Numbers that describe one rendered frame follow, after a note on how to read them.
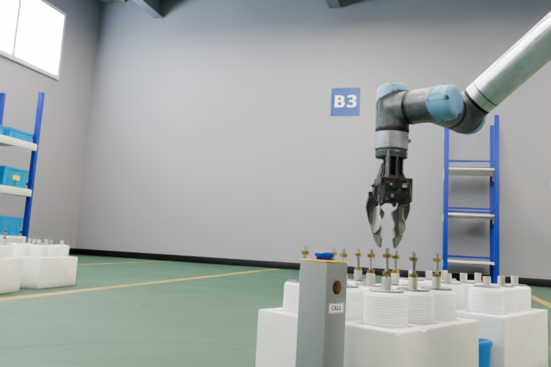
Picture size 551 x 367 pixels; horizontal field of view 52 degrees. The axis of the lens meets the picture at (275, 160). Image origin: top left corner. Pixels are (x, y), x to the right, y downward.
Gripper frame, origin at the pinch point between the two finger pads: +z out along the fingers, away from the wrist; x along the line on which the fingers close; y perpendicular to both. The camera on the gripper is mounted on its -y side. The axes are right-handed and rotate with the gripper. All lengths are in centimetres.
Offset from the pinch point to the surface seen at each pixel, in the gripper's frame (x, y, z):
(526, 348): 52, -39, 28
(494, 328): 37, -28, 21
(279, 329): -22.2, -11.1, 21.9
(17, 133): -289, -510, -101
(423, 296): 9.6, -2.9, 11.9
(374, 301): -3.3, 4.0, 12.7
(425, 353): 8.3, 3.5, 23.1
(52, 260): -146, -228, 20
